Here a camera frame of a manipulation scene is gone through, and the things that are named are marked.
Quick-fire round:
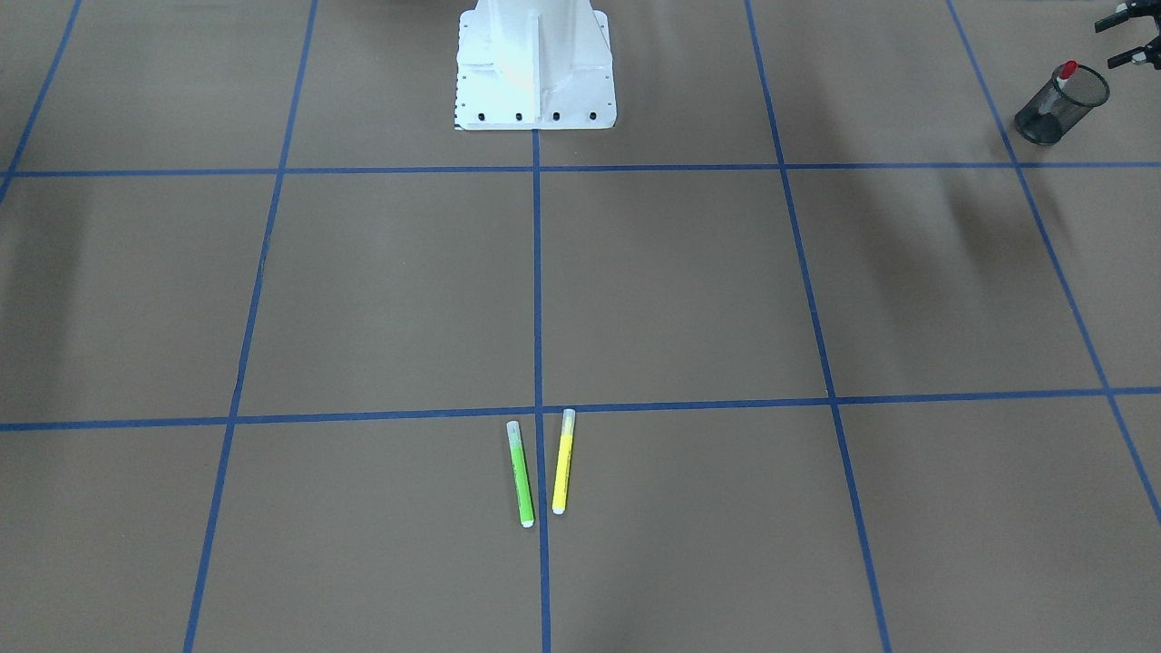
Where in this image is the green highlighter pen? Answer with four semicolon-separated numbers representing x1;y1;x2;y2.
505;419;535;529

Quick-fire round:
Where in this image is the red and white marker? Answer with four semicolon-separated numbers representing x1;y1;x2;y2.
1054;60;1079;92

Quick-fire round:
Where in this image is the near black mesh cup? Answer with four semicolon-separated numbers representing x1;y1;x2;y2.
1014;63;1111;146

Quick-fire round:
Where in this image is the white camera stand base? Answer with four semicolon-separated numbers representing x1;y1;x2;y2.
454;1;618;130

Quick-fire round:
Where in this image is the yellow highlighter pen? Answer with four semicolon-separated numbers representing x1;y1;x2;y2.
551;408;577;515

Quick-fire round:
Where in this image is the brown paper table mat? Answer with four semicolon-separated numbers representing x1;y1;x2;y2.
3;1;1158;652

